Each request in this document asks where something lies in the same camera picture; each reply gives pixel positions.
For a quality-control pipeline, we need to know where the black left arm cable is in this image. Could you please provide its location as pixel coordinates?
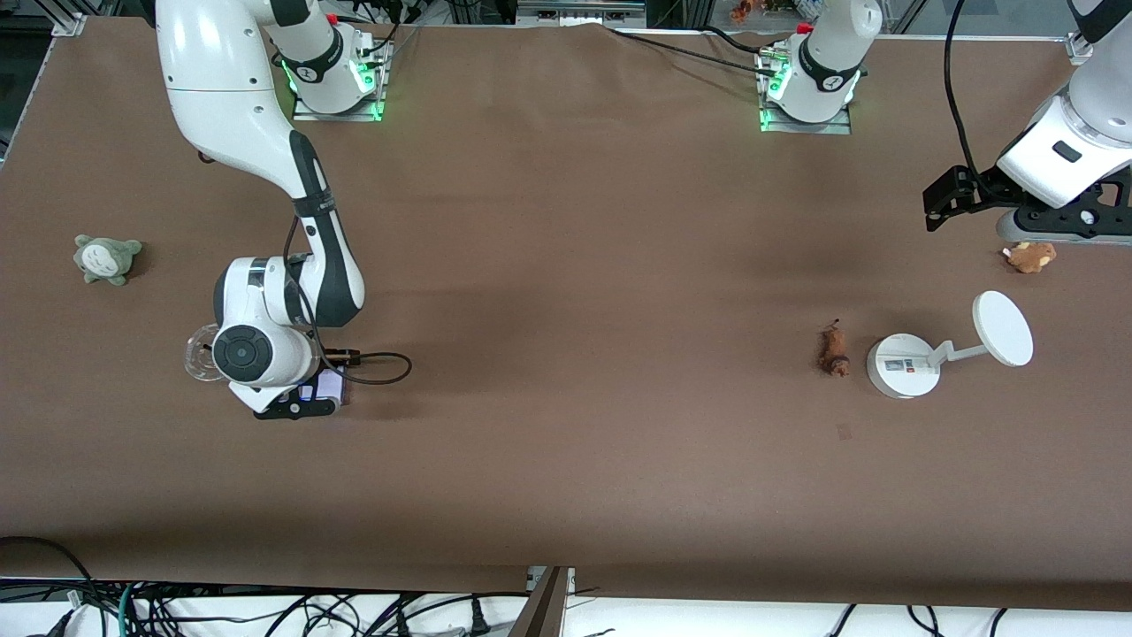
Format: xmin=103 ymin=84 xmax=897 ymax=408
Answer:
xmin=944 ymin=0 xmax=1005 ymax=188

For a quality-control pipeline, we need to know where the lavender rectangular box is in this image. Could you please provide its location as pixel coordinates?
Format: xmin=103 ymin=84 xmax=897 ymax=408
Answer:
xmin=299 ymin=369 xmax=348 ymax=405

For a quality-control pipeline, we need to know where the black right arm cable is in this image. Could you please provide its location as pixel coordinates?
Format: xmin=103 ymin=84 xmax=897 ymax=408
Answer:
xmin=281 ymin=217 xmax=414 ymax=387

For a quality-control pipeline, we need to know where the grey green plush toy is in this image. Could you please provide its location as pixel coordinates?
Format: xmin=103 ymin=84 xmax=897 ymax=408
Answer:
xmin=73 ymin=234 xmax=144 ymax=287

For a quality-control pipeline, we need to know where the brown lion statue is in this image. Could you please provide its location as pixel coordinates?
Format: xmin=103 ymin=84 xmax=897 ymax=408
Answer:
xmin=818 ymin=319 xmax=851 ymax=379

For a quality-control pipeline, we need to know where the brown table support beam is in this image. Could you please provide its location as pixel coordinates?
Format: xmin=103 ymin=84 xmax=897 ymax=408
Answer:
xmin=508 ymin=566 xmax=572 ymax=637

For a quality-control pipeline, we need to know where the clear plastic cup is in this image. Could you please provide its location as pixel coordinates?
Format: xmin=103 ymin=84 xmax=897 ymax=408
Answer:
xmin=183 ymin=322 xmax=233 ymax=384

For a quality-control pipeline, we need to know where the brown plush toy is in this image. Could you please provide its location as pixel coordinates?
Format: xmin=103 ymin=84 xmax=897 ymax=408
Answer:
xmin=1001 ymin=240 xmax=1059 ymax=274

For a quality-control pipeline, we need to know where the thick black table cable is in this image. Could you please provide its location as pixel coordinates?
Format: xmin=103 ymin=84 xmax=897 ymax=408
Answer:
xmin=605 ymin=25 xmax=781 ymax=77

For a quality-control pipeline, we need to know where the white metal bracket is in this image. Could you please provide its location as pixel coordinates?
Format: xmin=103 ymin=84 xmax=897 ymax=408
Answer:
xmin=526 ymin=566 xmax=577 ymax=595

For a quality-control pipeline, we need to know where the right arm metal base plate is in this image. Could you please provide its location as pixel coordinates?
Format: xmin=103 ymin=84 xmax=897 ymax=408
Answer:
xmin=292 ymin=35 xmax=388 ymax=123

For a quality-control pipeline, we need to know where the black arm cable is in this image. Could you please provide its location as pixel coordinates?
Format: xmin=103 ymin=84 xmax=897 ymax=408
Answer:
xmin=944 ymin=0 xmax=1005 ymax=188
xmin=281 ymin=217 xmax=414 ymax=387

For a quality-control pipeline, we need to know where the black right camera mount plate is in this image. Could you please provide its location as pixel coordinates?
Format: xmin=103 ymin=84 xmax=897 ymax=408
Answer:
xmin=254 ymin=395 xmax=340 ymax=421

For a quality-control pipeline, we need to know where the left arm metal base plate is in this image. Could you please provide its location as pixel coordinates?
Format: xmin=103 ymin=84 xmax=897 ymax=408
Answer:
xmin=758 ymin=49 xmax=853 ymax=135

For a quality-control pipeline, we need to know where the grey metal box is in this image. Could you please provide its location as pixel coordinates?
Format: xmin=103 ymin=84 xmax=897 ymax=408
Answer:
xmin=516 ymin=0 xmax=648 ymax=27

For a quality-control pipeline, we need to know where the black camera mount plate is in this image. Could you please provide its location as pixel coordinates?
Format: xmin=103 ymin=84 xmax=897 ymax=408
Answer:
xmin=1014 ymin=168 xmax=1132 ymax=245
xmin=254 ymin=395 xmax=340 ymax=421

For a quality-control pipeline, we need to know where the black left camera mount plate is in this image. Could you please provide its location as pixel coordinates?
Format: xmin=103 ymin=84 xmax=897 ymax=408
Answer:
xmin=1014 ymin=168 xmax=1132 ymax=245

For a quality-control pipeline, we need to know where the black floor cable loop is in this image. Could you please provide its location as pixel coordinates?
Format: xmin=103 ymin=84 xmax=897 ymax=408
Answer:
xmin=0 ymin=535 xmax=100 ymax=613

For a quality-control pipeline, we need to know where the aluminium frame corner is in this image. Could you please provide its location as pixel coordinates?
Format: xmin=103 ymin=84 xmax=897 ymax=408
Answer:
xmin=49 ymin=0 xmax=90 ymax=38

